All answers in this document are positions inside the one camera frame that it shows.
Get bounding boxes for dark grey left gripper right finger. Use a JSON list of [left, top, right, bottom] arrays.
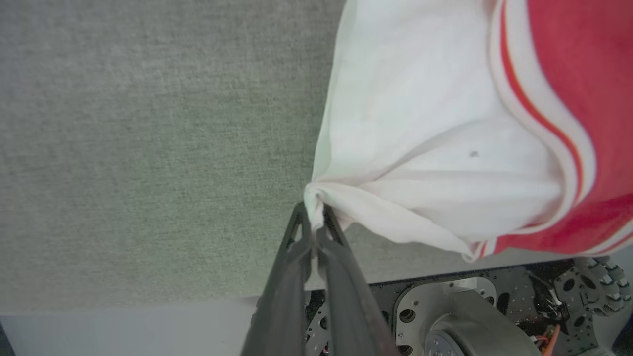
[[316, 204, 399, 356]]

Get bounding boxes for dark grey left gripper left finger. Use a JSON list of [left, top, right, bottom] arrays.
[[241, 202, 313, 356]]

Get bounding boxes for white and red garment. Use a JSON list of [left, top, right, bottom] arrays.
[[303, 0, 633, 263]]

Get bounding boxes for light grey fabric sofa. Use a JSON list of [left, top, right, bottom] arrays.
[[0, 0, 633, 316]]

